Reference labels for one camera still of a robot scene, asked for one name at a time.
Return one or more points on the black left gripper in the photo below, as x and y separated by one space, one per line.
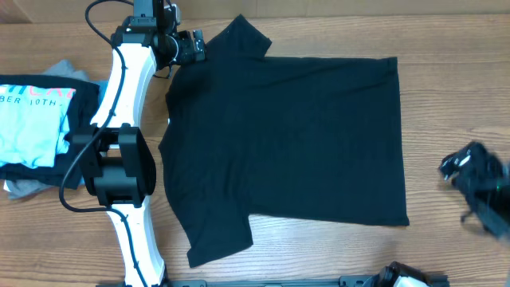
190 55

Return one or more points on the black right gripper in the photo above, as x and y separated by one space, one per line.
460 167

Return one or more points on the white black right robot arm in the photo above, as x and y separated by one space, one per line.
486 215

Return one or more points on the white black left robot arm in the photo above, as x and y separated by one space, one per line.
111 153

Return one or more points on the folded blue shirt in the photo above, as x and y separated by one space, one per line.
102 90

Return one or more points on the folded black printed t-shirt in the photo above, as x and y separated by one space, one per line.
39 115

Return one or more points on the folded grey shirt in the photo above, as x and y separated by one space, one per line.
21 188

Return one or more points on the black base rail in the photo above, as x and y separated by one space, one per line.
342 281

